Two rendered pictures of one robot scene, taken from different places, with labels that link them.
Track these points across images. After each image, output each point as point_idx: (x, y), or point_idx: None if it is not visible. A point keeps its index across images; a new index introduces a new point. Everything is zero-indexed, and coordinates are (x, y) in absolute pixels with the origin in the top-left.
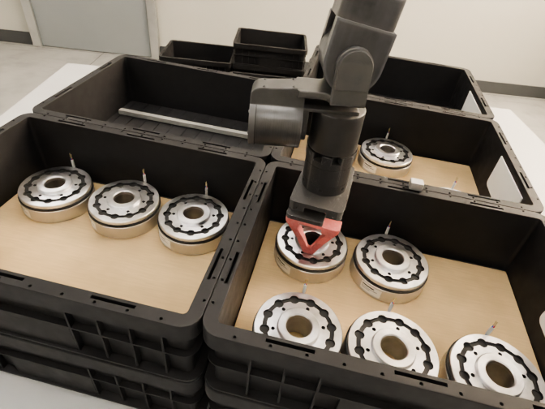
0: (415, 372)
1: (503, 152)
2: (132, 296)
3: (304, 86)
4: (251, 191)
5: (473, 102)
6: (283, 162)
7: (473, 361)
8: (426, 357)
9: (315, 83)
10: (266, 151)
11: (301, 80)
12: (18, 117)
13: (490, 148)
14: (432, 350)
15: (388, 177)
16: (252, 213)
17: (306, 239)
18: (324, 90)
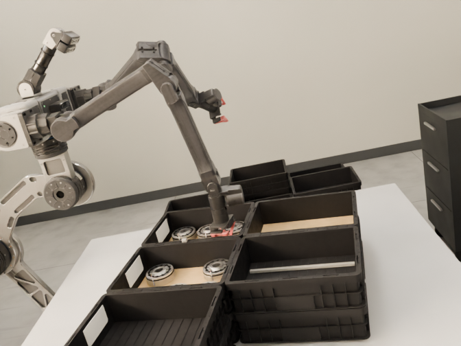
0: (209, 207)
1: (124, 272)
2: (286, 229)
3: (226, 187)
4: (247, 224)
5: (92, 320)
6: (235, 236)
7: (188, 232)
8: (199, 231)
9: (222, 189)
10: (243, 238)
11: (226, 189)
12: (357, 222)
13: (119, 287)
14: (197, 231)
15: (193, 242)
16: (245, 220)
17: (229, 235)
18: (220, 187)
